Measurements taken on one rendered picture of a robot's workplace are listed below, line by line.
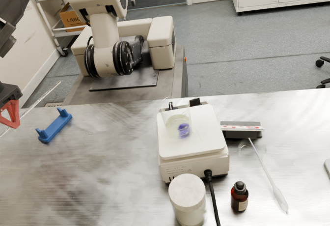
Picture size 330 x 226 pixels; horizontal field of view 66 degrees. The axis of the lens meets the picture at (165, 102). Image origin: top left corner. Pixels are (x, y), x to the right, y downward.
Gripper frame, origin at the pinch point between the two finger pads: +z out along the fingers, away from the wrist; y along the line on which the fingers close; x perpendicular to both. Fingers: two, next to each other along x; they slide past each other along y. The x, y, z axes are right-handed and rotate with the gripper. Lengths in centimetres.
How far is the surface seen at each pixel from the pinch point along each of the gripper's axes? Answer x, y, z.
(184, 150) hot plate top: 4.3, 38.8, 1.4
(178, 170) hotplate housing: 2.4, 37.9, 5.3
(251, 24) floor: 229, 19, 87
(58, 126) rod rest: 7.9, 0.9, 8.9
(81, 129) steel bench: 9.4, 7.1, 9.9
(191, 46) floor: 180, -28, 86
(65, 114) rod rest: 11.7, 0.5, 8.2
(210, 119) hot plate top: 12.8, 41.3, 1.5
